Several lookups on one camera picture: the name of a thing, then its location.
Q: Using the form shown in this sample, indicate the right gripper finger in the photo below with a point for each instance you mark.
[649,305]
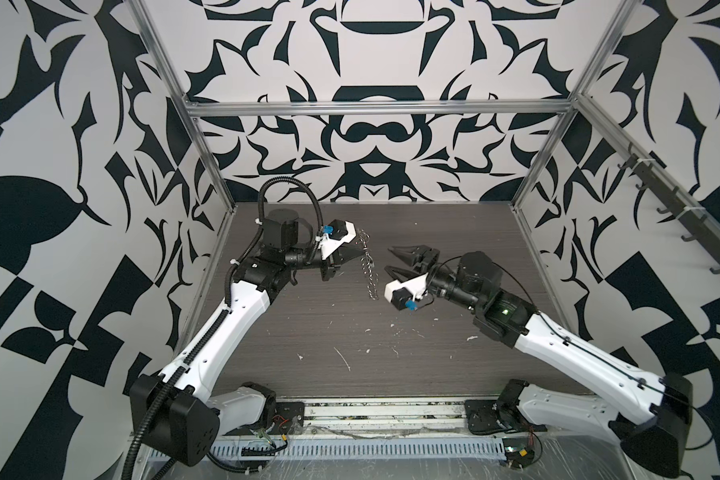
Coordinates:
[410,253]
[400,274]

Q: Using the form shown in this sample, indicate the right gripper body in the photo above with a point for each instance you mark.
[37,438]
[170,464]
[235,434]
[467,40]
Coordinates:
[433,258]

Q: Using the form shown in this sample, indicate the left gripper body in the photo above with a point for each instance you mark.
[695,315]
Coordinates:
[327,265]

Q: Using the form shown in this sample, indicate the metal key organizer plate with rings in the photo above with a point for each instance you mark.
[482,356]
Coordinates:
[368,266]

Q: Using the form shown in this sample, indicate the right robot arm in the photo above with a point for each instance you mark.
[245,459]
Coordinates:
[647,415]

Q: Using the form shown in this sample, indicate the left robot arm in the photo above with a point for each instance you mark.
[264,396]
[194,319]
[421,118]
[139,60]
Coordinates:
[175,411]

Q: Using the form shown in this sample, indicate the small green circuit board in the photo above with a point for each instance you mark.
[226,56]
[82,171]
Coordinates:
[521,457]

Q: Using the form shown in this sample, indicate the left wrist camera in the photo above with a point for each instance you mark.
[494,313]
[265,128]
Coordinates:
[335,235]

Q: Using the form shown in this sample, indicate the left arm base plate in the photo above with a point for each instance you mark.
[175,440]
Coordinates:
[281,418]

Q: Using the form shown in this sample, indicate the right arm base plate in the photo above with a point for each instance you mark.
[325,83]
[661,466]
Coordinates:
[488,417]

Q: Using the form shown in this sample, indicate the white slotted cable duct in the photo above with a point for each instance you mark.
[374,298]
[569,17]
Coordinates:
[491,449]

